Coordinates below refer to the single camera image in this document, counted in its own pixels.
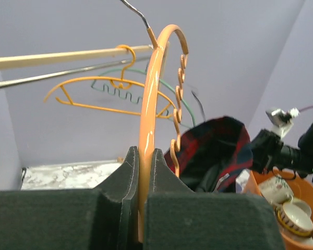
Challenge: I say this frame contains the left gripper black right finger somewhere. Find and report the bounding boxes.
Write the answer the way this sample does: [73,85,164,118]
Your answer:
[143,149,285,250]

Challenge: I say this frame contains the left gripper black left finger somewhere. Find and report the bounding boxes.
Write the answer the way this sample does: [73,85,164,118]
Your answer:
[0,146,139,249]

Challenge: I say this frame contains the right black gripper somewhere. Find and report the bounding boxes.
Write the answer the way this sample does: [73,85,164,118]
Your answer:
[250,129,302,174]

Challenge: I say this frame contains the red plaid shirt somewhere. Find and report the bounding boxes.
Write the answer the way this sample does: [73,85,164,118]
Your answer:
[176,116,253,193]

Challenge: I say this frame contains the wooden hanger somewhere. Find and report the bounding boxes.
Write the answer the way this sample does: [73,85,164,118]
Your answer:
[122,1,189,242]

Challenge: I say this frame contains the green wire hanger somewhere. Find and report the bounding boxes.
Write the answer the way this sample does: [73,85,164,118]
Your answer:
[90,64,196,128]

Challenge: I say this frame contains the yellow plastic hanger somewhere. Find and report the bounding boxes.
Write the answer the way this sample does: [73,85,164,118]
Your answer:
[43,44,178,120]

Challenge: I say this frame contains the floral ceramic mug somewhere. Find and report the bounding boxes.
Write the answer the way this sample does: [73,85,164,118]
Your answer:
[258,175,294,204]

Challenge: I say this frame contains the orange plastic bin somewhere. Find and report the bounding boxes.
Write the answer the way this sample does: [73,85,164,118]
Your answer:
[244,170,313,250]

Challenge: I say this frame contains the cream green mug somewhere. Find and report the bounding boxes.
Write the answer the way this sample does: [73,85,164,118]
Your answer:
[290,197,312,217]

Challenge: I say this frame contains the yellow rimmed white bowl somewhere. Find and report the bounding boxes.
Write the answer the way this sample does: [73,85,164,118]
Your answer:
[275,202,313,238]

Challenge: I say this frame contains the wooden clothes rack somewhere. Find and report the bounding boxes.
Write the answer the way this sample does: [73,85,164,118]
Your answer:
[0,44,157,91]

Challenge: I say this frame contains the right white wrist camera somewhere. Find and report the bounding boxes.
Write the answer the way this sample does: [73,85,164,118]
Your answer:
[266,108,300,139]

